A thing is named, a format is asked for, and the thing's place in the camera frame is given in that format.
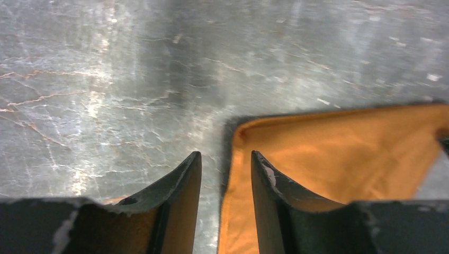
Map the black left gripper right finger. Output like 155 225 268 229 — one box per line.
251 151 448 253

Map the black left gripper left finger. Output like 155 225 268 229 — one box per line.
1 151 202 253

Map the orange cloth napkin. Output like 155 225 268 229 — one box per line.
218 103 448 253

